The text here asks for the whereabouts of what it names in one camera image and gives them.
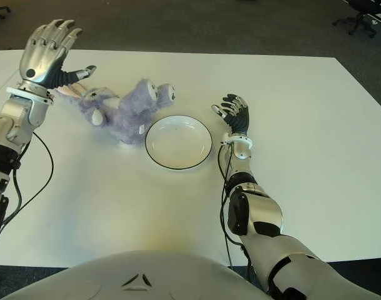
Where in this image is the purple plush bunny doll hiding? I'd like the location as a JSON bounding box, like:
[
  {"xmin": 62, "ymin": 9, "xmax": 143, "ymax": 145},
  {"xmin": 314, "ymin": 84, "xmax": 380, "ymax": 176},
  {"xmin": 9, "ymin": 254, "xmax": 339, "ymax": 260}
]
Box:
[{"xmin": 54, "ymin": 79, "xmax": 176, "ymax": 146}]

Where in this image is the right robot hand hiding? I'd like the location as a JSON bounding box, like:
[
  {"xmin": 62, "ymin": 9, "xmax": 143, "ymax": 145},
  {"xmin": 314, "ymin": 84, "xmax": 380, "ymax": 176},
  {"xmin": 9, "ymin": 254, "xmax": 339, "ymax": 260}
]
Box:
[{"xmin": 211, "ymin": 92, "xmax": 250, "ymax": 136}]

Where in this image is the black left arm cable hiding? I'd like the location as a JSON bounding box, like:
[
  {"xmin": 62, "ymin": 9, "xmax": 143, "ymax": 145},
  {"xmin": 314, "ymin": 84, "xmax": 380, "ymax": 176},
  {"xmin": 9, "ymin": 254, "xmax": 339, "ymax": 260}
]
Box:
[{"xmin": 0, "ymin": 131, "xmax": 54, "ymax": 248}]

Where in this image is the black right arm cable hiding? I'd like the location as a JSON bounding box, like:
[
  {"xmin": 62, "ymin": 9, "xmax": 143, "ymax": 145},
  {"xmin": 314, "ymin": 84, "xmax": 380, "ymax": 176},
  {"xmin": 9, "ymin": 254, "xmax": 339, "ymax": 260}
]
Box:
[{"xmin": 217, "ymin": 142, "xmax": 254, "ymax": 282}]

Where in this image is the black office chair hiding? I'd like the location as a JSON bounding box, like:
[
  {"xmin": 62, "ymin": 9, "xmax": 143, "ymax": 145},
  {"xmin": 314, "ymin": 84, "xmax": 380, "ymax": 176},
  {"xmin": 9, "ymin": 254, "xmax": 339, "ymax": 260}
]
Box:
[{"xmin": 332, "ymin": 0, "xmax": 381, "ymax": 38}]

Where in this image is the white plate black rim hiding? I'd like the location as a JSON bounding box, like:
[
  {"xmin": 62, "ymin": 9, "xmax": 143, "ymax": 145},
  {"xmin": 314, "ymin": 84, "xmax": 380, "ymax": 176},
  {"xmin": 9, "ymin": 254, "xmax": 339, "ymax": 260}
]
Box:
[{"xmin": 144, "ymin": 115, "xmax": 214, "ymax": 171}]

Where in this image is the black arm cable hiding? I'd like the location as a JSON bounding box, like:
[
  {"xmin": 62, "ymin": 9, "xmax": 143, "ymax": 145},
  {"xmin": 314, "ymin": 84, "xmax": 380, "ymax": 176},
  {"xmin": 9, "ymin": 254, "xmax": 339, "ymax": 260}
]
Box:
[
  {"xmin": 0, "ymin": 131, "xmax": 54, "ymax": 248},
  {"xmin": 217, "ymin": 142, "xmax": 254, "ymax": 282}
]

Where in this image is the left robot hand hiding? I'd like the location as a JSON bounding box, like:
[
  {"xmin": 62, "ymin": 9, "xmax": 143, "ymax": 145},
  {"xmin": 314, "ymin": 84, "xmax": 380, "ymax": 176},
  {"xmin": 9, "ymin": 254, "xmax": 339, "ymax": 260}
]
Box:
[{"xmin": 18, "ymin": 19, "xmax": 97, "ymax": 91}]

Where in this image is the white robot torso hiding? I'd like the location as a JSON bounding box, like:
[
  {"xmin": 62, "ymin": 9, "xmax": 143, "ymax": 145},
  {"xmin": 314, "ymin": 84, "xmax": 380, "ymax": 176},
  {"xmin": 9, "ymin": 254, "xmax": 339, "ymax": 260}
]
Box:
[{"xmin": 2, "ymin": 249, "xmax": 272, "ymax": 300}]

